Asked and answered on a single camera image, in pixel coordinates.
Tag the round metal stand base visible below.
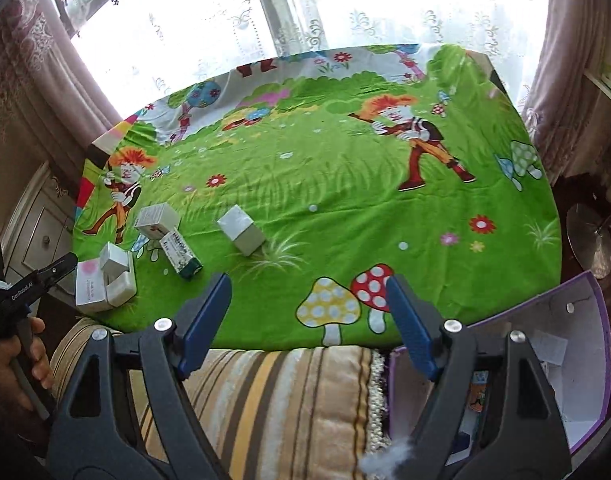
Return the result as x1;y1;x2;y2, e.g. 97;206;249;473
565;202;611;281

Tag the cream wooden cabinet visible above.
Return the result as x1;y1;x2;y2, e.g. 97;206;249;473
0;160;81;301

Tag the green printed tablecloth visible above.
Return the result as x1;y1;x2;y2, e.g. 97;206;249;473
70;42;561;348

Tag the mauve patterned curtain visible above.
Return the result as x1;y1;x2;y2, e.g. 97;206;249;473
0;0;121;171

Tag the white shelf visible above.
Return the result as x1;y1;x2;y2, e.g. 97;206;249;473
583;60;611;106

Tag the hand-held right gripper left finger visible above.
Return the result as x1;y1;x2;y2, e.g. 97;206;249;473
46;272;234;480

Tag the silver box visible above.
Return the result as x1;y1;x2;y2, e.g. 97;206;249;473
216;205;265;256

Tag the small white box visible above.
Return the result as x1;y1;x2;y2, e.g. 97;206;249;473
99;241;134;275

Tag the brown patterned curtain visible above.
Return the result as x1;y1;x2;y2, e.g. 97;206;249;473
520;0;611;181

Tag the white rounded box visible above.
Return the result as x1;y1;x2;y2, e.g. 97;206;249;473
103;270;136;308

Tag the person's left hand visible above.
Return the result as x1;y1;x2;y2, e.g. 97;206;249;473
0;316;54;401

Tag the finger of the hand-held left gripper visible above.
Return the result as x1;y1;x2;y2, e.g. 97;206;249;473
33;252;79;298

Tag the white lace curtain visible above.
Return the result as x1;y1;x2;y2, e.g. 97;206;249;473
70;0;551;111

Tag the dark blue box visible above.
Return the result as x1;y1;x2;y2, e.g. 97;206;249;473
450;430;473;456

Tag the green and white box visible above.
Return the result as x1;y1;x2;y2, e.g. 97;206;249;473
160;228;204;279

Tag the purple cardboard box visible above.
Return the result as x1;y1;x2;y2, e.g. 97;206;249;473
388;270;611;466

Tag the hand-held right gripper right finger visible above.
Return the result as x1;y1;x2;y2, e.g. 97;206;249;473
385;274;573;480

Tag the striped blanket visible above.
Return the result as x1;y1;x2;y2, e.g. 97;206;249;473
48;317;391;480

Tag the white box with red mark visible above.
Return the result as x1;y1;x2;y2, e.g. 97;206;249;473
134;203;180;241

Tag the box with orange figure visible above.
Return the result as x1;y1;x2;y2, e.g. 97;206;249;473
468;370;491;416

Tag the white box with pink label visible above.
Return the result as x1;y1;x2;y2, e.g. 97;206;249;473
76;258;106;313

